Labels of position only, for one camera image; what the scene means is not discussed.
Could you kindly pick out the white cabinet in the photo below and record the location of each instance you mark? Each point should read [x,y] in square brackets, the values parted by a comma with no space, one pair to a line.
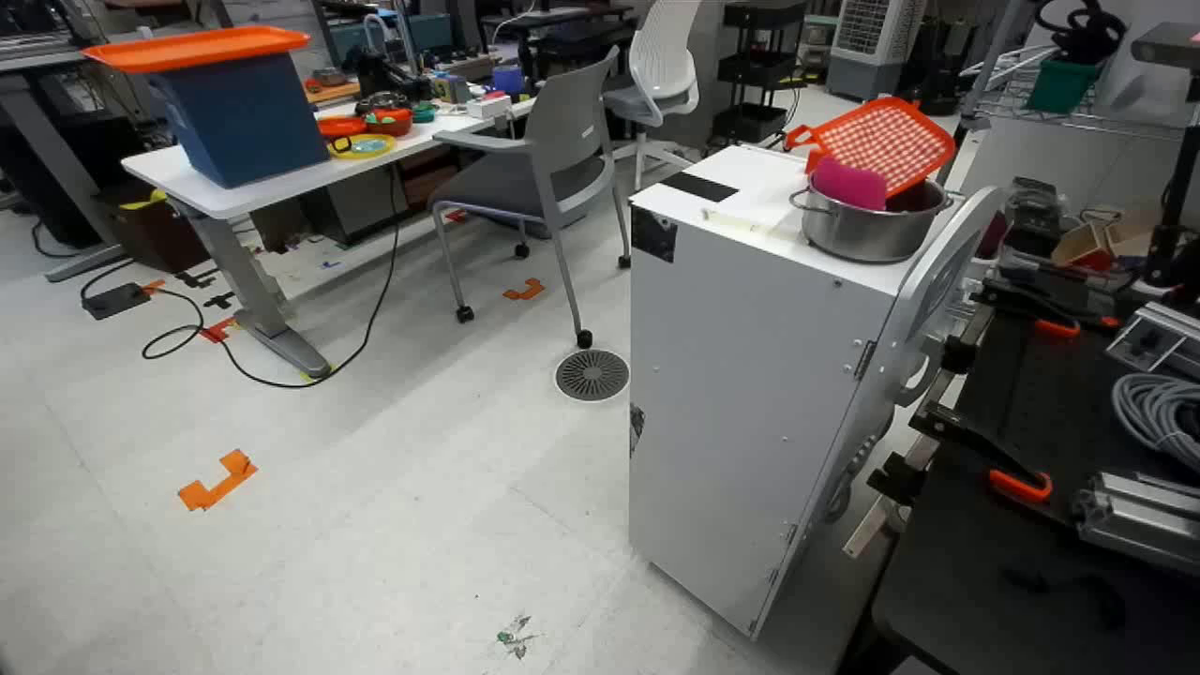
[735,412]

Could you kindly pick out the grey office chair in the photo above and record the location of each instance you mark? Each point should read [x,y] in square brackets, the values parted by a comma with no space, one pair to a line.
[569,118]

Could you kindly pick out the steel pot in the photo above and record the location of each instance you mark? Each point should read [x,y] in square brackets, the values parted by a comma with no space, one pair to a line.
[864,235]

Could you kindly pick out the white office chair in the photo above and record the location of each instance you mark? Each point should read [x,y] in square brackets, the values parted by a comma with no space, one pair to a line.
[663,60]

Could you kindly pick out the pink plastic utensil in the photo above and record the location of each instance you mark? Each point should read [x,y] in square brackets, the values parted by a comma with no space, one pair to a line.
[849,180]

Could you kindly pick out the yellow green plate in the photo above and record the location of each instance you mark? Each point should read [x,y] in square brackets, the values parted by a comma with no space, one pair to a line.
[360,148]

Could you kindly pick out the black shelf cart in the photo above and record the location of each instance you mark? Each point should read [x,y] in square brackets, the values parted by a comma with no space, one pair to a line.
[762,70]

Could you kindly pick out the orange bowls on desk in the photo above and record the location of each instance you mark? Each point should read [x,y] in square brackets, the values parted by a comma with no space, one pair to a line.
[360,122]

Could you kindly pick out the orange plastic colander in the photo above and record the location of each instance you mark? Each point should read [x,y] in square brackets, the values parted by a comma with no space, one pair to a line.
[888,141]

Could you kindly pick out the white desk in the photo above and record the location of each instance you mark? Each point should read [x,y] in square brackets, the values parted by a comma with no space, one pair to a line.
[237,187]

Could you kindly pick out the white air cooler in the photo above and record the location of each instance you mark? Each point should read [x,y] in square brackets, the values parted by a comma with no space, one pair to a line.
[867,43]

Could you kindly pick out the blue storage bin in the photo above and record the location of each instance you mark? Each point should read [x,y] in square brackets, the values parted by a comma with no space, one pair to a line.
[237,118]

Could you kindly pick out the large orange tape mark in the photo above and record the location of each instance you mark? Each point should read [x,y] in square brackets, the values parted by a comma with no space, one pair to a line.
[199,491]

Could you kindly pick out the black pegboard work table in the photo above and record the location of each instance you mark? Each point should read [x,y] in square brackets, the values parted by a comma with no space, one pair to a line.
[1000,538]

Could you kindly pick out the black power brick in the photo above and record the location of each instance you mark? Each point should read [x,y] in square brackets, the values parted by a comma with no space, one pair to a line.
[118,302]

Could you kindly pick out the orange bin lid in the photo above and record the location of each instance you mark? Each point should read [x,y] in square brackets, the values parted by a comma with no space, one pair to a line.
[190,51]

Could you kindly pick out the green box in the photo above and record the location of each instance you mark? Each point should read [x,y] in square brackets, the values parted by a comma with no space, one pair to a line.
[1062,85]

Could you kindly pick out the grey plate with black part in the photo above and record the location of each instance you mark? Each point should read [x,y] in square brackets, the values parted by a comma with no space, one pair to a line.
[1157,337]

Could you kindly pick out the aluminium extrusion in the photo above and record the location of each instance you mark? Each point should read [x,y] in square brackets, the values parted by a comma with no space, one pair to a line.
[1139,510]

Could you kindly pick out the grey side desk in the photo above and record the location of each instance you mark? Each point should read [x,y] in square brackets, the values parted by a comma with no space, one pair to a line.
[49,137]

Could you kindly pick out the black camera stand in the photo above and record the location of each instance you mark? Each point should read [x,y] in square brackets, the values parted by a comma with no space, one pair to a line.
[1183,162]

